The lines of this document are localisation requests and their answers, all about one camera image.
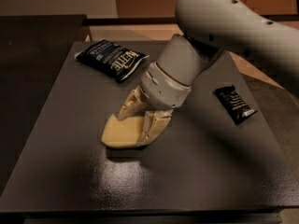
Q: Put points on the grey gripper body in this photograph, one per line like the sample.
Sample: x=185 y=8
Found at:
x=163 y=89

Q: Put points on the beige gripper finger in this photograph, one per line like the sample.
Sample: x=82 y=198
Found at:
x=153 y=125
x=134 y=103

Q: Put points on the yellow sponge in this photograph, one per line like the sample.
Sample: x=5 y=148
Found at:
x=121 y=134

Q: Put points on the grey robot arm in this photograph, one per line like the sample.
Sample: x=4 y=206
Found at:
x=209 y=27

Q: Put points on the black rxbar chocolate bar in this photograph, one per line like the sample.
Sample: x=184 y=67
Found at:
x=234 y=104

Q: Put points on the black Kettle chips bag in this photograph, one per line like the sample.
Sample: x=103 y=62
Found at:
x=112 y=59

